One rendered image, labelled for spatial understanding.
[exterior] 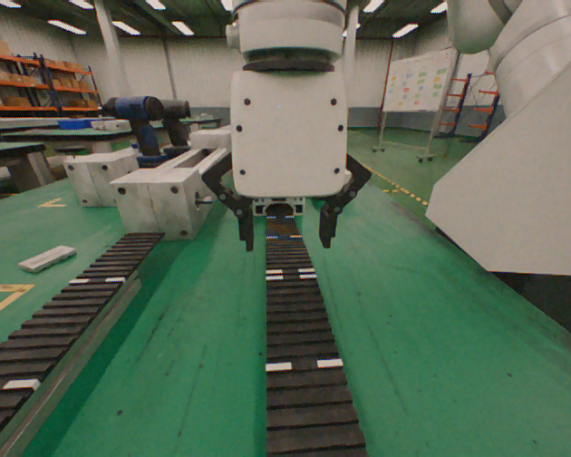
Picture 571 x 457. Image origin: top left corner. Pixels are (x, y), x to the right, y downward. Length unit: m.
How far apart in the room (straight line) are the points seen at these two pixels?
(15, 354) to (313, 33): 0.29
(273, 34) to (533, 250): 0.37
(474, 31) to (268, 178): 0.59
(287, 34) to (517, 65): 0.44
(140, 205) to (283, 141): 0.26
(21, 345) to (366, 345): 0.26
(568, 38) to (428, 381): 0.49
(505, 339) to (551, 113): 0.22
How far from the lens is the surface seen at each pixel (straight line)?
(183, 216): 0.39
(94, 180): 0.63
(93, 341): 0.27
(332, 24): 0.21
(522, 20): 0.62
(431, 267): 0.37
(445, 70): 5.95
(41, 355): 0.25
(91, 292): 0.29
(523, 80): 0.55
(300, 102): 0.21
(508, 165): 0.39
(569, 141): 0.37
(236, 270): 0.31
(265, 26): 0.20
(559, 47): 0.56
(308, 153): 0.21
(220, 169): 0.24
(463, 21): 0.71
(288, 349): 0.18
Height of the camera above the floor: 0.96
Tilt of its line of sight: 27 degrees down
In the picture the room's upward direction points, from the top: straight up
